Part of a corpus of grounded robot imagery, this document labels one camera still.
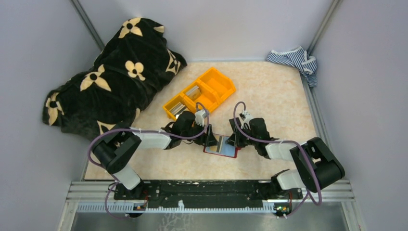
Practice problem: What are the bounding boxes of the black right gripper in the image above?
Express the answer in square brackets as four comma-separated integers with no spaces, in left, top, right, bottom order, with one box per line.
[226,124,259,148]

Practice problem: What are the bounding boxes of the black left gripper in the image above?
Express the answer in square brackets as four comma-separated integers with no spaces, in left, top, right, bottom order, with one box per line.
[181,120,219,147]

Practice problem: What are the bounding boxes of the red leather card holder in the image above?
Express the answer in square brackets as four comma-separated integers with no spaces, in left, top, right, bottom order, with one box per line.
[203,134,238,158]

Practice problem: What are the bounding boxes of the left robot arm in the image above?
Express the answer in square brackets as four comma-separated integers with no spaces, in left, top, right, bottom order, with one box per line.
[88,109,218,199]

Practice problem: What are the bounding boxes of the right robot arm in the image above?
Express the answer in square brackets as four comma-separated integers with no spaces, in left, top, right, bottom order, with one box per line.
[227,111,345,198]

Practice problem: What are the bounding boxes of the gold card in holder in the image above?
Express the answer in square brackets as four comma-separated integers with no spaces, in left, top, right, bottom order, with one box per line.
[204,134,229,154]

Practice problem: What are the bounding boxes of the cards in left bin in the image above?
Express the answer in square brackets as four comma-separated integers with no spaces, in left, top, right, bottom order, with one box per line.
[169,103,188,116]

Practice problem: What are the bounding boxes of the cards in bin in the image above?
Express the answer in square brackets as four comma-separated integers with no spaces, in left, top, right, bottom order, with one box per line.
[185,86,202,101]
[169,103,188,116]

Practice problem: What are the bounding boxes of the cards in middle bin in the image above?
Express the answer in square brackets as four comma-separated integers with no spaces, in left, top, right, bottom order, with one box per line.
[185,86,202,101]

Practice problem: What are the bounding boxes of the yellow plastic bin left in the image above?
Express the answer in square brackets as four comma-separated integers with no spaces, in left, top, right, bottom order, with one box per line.
[163,93,194,121]

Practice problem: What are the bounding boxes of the yellow plastic bin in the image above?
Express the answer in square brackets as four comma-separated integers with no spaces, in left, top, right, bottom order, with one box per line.
[198,67,236,104]
[163,93,194,121]
[180,81,219,112]

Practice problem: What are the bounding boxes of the yellow plastic bin middle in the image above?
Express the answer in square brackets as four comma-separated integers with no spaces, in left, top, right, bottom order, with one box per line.
[180,81,219,112]

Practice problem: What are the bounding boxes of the yellow plastic bin right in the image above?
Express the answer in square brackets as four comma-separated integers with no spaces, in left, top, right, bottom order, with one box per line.
[198,67,236,104]

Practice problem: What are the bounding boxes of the blue white striped cloth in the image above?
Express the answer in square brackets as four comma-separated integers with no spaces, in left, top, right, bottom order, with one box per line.
[266,46,318,87]

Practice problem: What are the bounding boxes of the black floral blanket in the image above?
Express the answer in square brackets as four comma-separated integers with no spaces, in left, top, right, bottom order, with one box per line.
[42,17,187,140]

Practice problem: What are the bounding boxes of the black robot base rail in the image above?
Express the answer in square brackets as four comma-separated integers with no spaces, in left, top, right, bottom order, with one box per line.
[114,180,303,209]

